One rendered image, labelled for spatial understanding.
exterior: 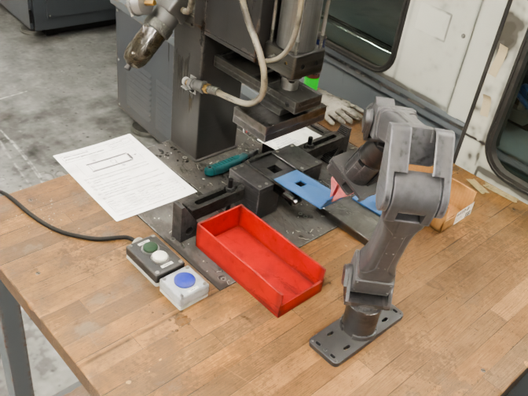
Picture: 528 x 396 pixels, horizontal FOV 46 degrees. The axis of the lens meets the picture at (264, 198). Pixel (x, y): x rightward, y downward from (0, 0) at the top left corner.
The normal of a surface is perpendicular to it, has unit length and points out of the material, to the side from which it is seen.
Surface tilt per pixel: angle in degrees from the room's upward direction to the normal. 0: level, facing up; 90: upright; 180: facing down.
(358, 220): 0
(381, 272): 110
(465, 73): 90
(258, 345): 0
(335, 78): 90
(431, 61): 90
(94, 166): 1
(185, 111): 90
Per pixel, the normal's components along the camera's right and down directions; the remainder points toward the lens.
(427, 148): -0.03, 0.29
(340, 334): 0.11, -0.80
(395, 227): -0.11, 0.82
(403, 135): 0.04, -0.15
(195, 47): -0.73, 0.33
